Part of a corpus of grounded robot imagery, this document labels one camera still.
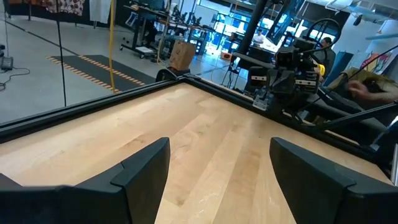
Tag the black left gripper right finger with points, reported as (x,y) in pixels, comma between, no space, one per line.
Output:
(335,202)

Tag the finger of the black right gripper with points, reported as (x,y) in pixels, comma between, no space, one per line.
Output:
(288,82)
(275,82)

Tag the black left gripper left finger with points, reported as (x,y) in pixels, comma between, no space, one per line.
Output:
(93,202)

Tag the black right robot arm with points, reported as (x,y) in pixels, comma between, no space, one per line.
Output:
(289,109)

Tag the yellow gripper tag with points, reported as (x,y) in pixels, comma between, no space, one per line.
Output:
(321,70)

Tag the person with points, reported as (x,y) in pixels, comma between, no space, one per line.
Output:
(258,39)
(328,56)

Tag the blue panel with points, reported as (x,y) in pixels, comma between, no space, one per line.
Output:
(340,65)

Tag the person's hand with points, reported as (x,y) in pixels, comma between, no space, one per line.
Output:
(360,91)

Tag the black pole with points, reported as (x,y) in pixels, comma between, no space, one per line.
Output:
(253,25)

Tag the black tripod bar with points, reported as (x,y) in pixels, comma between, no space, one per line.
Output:
(367,114)

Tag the colourful poster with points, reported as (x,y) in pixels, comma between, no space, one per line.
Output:
(377,62)

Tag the cardboard box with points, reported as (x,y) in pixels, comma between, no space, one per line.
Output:
(182,56)

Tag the black mat with orange stripes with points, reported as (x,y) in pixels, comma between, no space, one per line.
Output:
(102,71)

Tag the black desk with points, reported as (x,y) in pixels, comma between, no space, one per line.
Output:
(135,34)

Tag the black power adapter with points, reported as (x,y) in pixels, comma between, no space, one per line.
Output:
(6,63)

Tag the white hanging cloth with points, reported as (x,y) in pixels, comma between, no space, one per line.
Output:
(99,11)

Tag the patterned hanging cloth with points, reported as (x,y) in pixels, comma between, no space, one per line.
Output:
(65,6)

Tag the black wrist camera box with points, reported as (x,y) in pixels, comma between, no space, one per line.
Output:
(283,59)

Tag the black table frame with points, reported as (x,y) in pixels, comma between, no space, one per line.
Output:
(93,104)

